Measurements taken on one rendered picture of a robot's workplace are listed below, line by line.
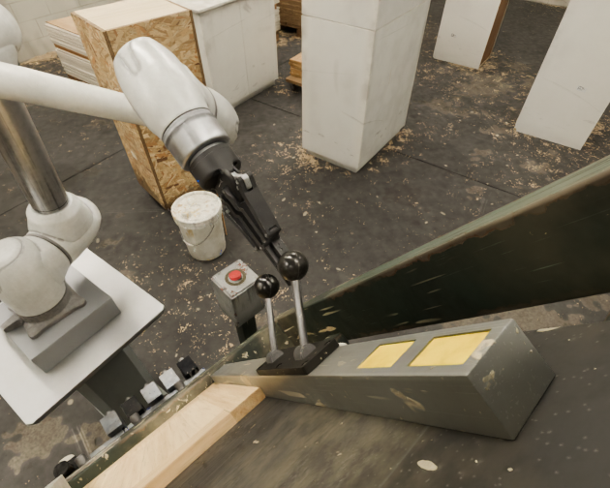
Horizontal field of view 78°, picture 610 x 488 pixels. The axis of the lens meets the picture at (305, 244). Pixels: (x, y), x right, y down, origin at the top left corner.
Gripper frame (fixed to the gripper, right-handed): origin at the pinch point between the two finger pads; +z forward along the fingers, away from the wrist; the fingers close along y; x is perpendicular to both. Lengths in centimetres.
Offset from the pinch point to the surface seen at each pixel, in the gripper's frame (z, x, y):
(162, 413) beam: 12, 27, 57
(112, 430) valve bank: 8, 39, 75
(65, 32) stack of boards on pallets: -310, -80, 283
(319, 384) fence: 12.6, 12.3, -17.3
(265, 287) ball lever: 1.5, 5.4, -1.7
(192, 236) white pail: -52, -37, 173
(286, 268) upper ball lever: 1.3, 6.1, -13.1
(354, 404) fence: 14.5, 12.3, -22.4
